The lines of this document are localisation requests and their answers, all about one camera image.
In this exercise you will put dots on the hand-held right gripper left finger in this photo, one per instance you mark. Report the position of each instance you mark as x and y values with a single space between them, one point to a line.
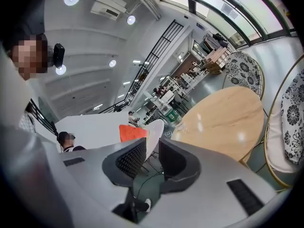
123 165

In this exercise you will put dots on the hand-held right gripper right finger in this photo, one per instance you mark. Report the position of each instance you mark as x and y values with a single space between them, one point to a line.
180 167

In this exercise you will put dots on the orange cloth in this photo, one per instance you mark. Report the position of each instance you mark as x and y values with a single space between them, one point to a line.
131 133

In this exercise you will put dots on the white plate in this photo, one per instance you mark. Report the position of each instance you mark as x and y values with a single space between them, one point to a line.
154 132

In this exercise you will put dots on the round wooden table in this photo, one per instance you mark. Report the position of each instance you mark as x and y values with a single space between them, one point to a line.
218 120

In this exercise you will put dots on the person's trousers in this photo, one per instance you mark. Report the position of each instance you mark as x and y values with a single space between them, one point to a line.
140 204

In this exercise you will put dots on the person's white shoe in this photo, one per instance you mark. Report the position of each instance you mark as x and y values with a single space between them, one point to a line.
148 204

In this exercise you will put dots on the clear water bottle green label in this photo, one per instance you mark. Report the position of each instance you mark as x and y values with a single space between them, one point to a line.
171 116

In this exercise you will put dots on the black tables and chairs group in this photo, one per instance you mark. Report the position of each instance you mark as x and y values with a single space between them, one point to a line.
178 101

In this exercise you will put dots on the white shelving unit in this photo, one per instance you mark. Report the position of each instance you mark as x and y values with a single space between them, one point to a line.
171 84

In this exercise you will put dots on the person's checked shirt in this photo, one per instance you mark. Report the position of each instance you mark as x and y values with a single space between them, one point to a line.
26 122

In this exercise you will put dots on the stack of flat cardboard boxes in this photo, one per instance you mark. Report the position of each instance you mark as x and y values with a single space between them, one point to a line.
215 60

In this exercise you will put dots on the black and white floral cushion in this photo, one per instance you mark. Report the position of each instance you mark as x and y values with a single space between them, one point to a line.
242 70
293 117

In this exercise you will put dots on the black metal railing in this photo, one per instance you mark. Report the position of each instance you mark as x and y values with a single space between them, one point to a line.
164 41

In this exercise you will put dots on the clothes rack with garments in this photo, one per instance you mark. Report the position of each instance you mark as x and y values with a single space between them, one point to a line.
210 43

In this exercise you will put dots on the person's head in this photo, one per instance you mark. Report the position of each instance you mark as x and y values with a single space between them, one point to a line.
31 56

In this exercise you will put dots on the ceiling air conditioner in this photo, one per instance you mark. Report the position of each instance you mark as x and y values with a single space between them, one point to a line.
108 6

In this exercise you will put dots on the white ceiling pipes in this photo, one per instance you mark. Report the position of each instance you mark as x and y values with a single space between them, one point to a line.
145 1

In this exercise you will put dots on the black head-worn camera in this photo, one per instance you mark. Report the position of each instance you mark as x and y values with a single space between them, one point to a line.
59 54

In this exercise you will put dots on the small blue wall sign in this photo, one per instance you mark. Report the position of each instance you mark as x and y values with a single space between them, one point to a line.
200 26

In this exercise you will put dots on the dark-framed glass window wall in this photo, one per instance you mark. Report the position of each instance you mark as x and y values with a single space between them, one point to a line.
261 13

